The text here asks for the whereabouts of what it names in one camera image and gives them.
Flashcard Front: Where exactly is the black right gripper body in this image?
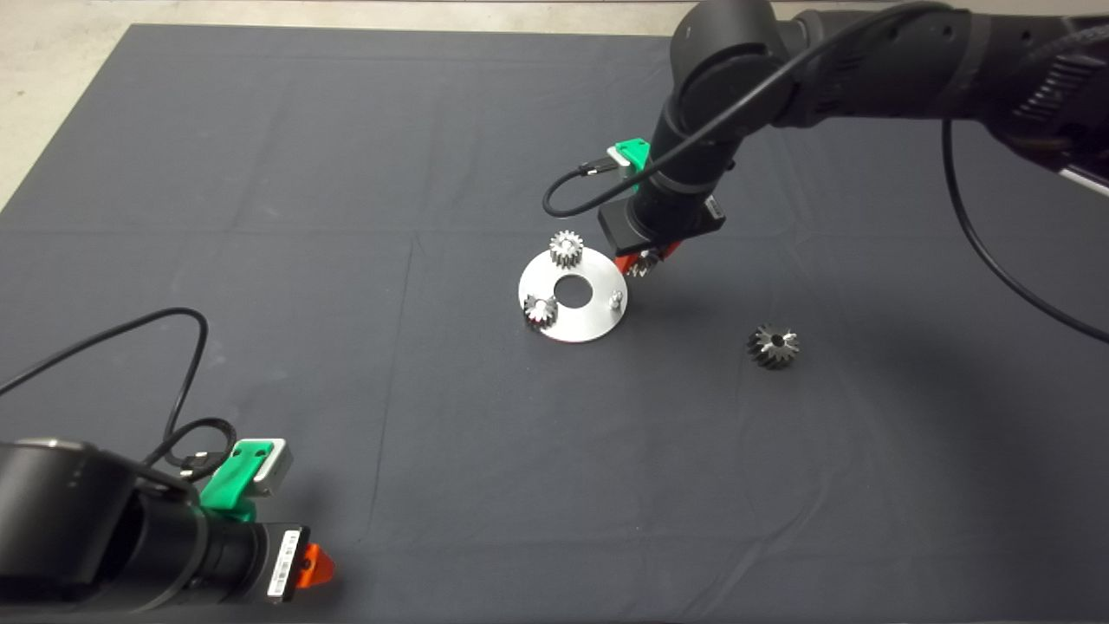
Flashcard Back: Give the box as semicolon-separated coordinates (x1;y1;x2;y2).
598;178;727;258

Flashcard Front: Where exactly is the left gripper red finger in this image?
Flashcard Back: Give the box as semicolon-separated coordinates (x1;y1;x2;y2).
295;543;335;588

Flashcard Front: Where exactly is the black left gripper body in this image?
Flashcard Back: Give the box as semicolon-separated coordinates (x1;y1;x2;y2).
186;517;311;605

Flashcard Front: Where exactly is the large dark steel gear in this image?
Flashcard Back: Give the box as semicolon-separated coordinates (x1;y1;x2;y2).
747;324;801;369

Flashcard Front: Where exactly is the round metal plate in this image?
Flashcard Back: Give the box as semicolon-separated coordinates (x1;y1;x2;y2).
518;245;629;344

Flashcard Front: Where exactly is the dark grey table cloth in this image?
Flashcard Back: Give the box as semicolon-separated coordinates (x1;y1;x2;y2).
0;24;1109;624

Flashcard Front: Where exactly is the right gripper's green camera mount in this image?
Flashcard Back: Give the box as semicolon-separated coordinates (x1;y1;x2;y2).
613;139;652;187

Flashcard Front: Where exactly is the gripper's green camera mount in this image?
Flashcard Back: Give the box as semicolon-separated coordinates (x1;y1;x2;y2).
199;439;271;523
613;139;652;187

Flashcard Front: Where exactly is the left gripper's green camera mount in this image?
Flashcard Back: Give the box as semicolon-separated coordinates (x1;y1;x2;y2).
199;439;271;523

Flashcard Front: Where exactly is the right arm's black cable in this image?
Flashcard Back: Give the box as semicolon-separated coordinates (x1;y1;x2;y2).
543;0;1109;343

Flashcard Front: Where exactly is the arm's black cable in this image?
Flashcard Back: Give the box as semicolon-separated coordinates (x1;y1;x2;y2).
0;308;237;482
543;0;1109;343

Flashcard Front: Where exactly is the left gripper's silver camera box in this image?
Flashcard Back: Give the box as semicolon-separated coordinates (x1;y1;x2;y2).
251;440;294;497

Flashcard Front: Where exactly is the left arm's black cable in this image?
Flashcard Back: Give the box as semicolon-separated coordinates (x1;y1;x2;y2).
0;308;237;482

